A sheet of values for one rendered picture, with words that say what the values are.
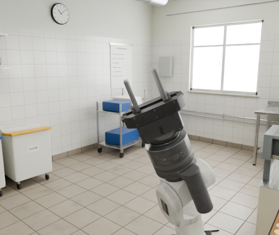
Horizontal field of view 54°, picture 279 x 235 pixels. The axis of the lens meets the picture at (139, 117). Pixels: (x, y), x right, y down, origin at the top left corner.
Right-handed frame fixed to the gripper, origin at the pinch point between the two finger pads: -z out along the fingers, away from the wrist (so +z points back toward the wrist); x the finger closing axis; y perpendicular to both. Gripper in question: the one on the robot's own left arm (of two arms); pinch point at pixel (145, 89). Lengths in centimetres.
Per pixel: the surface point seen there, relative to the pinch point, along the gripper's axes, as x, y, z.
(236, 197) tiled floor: 62, -220, 227
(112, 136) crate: -72, -404, 161
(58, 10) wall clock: -66, -418, -65
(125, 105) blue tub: -29, -403, 116
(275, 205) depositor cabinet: 51, -85, 123
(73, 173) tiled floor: -135, -315, 158
